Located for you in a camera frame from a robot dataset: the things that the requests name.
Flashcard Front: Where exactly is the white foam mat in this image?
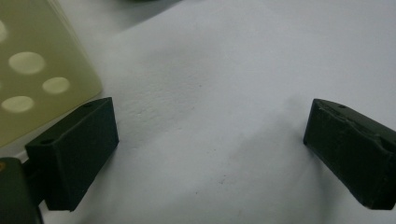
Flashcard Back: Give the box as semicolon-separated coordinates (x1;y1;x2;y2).
40;0;396;224

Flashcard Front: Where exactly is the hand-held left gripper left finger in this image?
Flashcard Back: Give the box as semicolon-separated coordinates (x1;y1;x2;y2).
24;96;120;213

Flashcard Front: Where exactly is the pale green plastic basket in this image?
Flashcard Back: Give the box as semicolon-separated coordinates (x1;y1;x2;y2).
0;0;104;148

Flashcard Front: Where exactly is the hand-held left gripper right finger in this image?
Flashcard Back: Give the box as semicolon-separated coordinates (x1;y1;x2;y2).
303;98;396;211

